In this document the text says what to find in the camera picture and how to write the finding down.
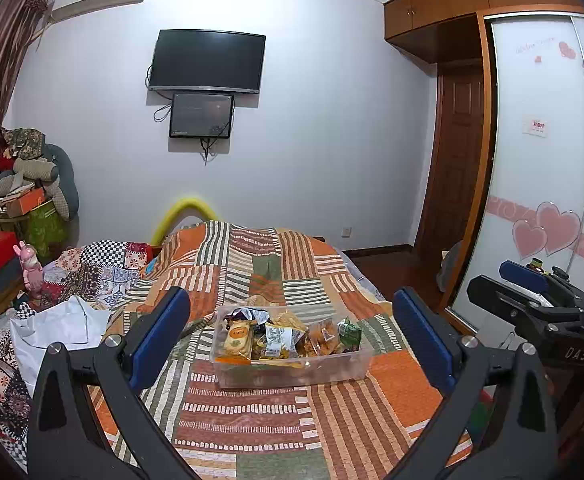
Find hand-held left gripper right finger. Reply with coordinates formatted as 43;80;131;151
387;286;558;480

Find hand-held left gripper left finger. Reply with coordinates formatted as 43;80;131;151
26;286;197;480

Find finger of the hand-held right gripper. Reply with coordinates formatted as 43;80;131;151
501;260;554;307
467;275;581;337

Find green snack packet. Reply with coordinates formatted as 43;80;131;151
337;317;363;352

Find yellow pastry snack packet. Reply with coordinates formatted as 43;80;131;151
222;321;257;361

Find clear plastic container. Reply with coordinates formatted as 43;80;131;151
209;304;370;391

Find grey bed sheet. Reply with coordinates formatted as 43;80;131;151
337;247;393;306

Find black silver snack packet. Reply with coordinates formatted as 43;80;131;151
224;306;270;326

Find checkered patchwork quilt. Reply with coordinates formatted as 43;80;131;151
42;240;155;313

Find white sliding wardrobe door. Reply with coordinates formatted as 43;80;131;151
442;12;584;331

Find orange snack packet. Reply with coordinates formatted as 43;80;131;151
297;320;343;358

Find white cloth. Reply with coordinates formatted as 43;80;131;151
9;295;112;401

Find white printed snack packet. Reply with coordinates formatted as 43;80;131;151
263;324;307;361

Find yellow foam hoop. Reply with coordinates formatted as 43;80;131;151
151;197;223;248

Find yellow chips packet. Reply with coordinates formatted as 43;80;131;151
272;309;307;331

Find striped patchwork blanket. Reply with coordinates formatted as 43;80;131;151
86;220;473;480

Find wooden room door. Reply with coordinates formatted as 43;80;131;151
414;62;488;261

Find pink toy figure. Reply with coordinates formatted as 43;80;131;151
19;241;45;293

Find red label sticker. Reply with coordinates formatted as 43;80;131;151
522;116;552;136

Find floral printed cloth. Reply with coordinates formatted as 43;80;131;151
0;345;37;466

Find orange cardboard box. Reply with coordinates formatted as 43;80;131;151
2;187;47;217

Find striped grey pillow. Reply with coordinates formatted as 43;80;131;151
14;159;61;183

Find floral cushion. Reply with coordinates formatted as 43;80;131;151
2;127;47;161

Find black monitor cable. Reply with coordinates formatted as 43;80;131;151
199;135;223;163

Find small wall monitor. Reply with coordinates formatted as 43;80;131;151
169;92;235;139

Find wall-mounted television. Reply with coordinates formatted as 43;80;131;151
147;29;267;95

